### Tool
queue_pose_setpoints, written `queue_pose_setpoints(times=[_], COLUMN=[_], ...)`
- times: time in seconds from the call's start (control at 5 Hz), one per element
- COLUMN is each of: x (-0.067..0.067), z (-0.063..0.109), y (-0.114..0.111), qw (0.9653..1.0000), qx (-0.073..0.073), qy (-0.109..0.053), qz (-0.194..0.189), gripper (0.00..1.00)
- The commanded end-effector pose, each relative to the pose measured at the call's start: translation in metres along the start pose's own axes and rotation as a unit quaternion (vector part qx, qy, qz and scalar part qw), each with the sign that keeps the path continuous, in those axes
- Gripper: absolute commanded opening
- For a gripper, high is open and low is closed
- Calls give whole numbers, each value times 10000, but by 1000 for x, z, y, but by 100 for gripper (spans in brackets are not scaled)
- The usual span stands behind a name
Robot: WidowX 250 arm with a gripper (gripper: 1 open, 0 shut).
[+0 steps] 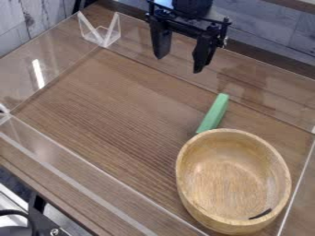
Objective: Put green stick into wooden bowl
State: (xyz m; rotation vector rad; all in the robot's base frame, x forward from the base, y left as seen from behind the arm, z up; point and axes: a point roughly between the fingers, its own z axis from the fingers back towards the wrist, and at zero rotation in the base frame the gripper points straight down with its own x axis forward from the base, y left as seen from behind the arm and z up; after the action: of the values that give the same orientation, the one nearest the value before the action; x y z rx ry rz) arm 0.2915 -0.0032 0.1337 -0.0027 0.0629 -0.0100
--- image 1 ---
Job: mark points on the clear acrylic enclosure wall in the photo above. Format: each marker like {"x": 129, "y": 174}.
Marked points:
{"x": 98, "y": 117}

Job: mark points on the green stick block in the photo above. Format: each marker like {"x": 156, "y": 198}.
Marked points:
{"x": 213, "y": 116}

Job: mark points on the black table leg frame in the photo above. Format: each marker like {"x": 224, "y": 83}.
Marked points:
{"x": 37, "y": 224}

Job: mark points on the wooden bowl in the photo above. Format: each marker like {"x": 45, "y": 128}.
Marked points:
{"x": 233, "y": 181}

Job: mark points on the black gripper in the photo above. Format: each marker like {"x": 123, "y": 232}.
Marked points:
{"x": 188, "y": 17}

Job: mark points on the clear acrylic corner bracket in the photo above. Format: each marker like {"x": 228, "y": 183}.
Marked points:
{"x": 101, "y": 35}

